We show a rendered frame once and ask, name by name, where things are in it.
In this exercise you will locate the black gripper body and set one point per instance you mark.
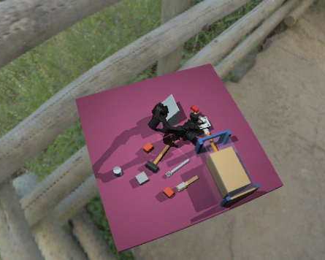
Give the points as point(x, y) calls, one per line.
point(191, 121)

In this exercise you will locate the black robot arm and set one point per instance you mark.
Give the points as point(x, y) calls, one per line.
point(180, 131)

